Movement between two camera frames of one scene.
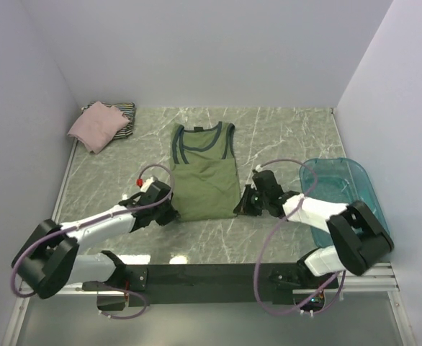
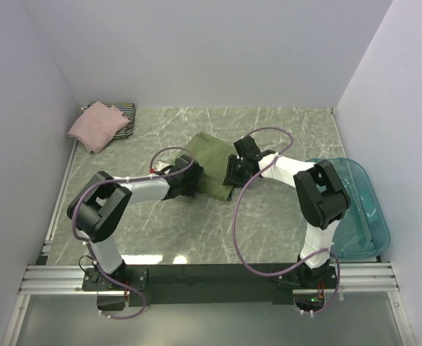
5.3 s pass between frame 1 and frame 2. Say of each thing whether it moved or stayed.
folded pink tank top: stayed
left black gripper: moved
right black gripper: moved
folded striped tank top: stayed
